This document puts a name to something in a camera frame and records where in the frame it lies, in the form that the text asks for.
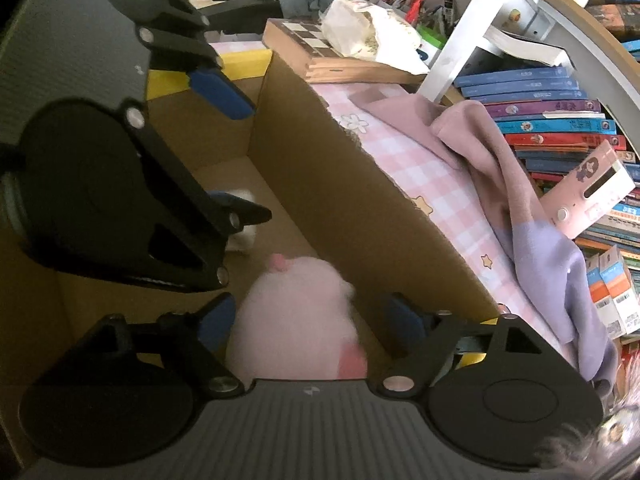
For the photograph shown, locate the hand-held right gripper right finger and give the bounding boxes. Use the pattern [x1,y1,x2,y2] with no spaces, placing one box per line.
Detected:
[368,292,551,402]

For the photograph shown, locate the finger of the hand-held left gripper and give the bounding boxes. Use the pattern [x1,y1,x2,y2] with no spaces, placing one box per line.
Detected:
[135,0,257,121]
[122,104,273,293]

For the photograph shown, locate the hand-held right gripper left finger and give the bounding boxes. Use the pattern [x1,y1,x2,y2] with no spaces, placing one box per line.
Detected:
[87,292,246,397]

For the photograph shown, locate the small white box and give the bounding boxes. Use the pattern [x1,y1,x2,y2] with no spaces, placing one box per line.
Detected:
[207,187,259,256]

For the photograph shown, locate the pink cloth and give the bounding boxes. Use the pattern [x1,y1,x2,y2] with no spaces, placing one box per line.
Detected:
[227,252,369,382]

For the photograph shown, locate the yellow cardboard box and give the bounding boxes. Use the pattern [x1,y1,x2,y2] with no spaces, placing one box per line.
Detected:
[0,49,503,466]

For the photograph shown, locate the black chair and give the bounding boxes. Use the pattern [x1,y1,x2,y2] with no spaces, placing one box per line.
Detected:
[192,0,288,36]

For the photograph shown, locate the wooden chessboard box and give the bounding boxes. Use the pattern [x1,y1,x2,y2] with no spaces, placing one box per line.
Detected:
[262,17,426,85]

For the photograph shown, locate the dark grey garment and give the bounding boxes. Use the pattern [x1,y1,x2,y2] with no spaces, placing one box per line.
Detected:
[279,0,349,25]

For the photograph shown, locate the pink checked tablecloth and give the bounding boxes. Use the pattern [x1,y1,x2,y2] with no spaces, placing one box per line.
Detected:
[210,40,591,376]

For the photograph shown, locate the white plastic bag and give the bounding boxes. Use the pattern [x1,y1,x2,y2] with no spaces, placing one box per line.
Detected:
[320,0,431,73]

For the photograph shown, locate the pink and lavender sweater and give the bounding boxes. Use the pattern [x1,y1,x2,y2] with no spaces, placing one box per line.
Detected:
[352,95,621,396]

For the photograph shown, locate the orange and blue small carton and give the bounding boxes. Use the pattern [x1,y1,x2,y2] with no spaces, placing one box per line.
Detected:
[600,244,640,332]
[584,254,623,339]

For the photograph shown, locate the red figurine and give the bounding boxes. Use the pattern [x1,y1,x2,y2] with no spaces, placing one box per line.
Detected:
[405,0,429,26]

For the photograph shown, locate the green rimmed cup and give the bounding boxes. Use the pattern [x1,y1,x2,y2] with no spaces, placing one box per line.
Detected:
[415,25,449,67]

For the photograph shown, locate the pink printed carton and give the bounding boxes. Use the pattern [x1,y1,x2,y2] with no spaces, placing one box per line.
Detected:
[540,139,637,241]

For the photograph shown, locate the bunch of pens and markers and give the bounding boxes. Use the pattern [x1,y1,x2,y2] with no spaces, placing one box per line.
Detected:
[350,0,462,36]

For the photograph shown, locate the row of colourful books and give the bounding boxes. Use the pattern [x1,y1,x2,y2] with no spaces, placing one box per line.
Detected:
[582,0,640,53]
[452,65,640,351]

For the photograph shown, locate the white bookshelf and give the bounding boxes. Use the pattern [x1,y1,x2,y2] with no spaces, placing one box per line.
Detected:
[417,0,640,131]

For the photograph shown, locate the white paperback book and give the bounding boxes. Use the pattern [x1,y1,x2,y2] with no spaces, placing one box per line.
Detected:
[482,24,572,67]

